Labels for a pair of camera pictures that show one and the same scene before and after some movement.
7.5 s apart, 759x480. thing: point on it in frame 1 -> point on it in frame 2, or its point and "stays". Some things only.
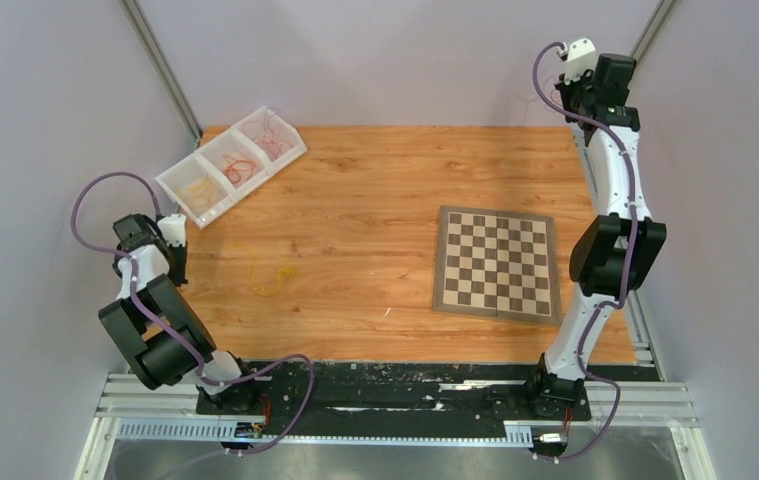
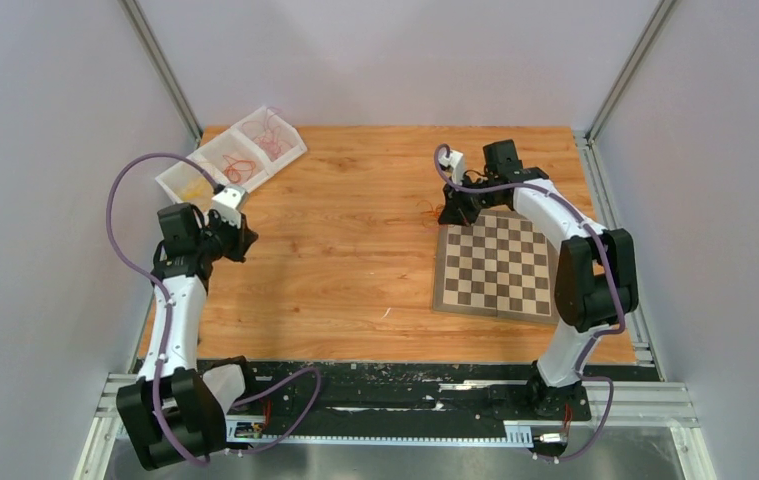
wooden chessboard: (498, 264) stays
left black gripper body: (178, 264) -> (224, 240)
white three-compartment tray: (212, 177) stays
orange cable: (234, 167) stays
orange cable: (528, 102) -> (434, 212)
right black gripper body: (576, 93) -> (469, 204)
